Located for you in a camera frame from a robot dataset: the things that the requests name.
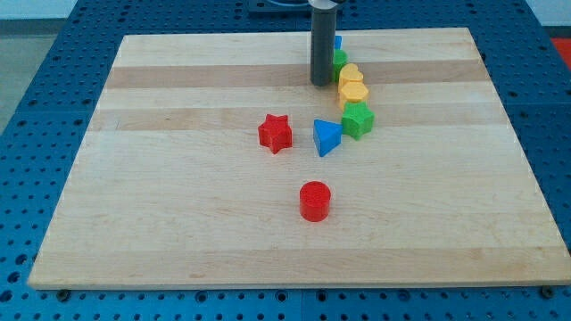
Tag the yellow hexagon block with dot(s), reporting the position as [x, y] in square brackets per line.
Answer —
[352, 92]

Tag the wooden board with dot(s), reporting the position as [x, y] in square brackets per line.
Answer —
[171, 189]

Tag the blue triangle block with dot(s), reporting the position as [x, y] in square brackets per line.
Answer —
[326, 135]

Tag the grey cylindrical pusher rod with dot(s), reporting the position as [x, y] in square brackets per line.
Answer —
[322, 43]

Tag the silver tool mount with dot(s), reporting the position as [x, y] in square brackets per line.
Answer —
[325, 3]

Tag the yellow heart block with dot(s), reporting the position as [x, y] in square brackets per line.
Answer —
[349, 73]

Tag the red star block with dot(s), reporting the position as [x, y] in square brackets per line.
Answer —
[275, 133]

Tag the red cylinder block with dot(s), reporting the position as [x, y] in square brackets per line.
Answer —
[315, 199]

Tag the blue cube block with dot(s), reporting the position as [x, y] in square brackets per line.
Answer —
[338, 42]

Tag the green cylinder block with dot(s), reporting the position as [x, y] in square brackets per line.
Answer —
[340, 59]

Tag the green star block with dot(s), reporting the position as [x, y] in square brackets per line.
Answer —
[357, 120]

